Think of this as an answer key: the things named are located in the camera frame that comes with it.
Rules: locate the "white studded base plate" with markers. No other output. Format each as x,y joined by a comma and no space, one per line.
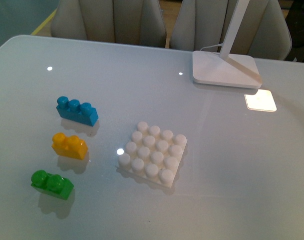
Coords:
153,154

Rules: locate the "yellow two-stud toy block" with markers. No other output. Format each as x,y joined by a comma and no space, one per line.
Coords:
69,146

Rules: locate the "blue three-stud toy block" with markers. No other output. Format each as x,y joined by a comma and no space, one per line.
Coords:
73,110

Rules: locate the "green two-stud toy block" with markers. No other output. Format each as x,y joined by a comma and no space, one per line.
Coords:
52,184

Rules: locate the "white desk lamp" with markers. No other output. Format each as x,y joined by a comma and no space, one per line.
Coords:
224,68

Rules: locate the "beige chair on left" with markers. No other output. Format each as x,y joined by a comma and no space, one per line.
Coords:
113,21

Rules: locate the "beige chair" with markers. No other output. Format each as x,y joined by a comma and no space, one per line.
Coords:
113,21
202,24

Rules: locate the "beige chair on right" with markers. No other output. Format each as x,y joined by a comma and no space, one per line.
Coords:
202,24

